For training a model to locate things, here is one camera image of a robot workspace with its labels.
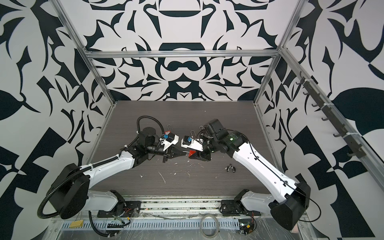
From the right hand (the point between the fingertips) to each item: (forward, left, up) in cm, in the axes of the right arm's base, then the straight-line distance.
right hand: (192, 149), depth 70 cm
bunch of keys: (0, -21, -22) cm, 31 cm away
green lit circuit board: (-28, -25, -24) cm, 44 cm away
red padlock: (-2, +1, -1) cm, 2 cm away
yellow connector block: (-27, +55, -21) cm, 64 cm away
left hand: (0, +3, -2) cm, 3 cm away
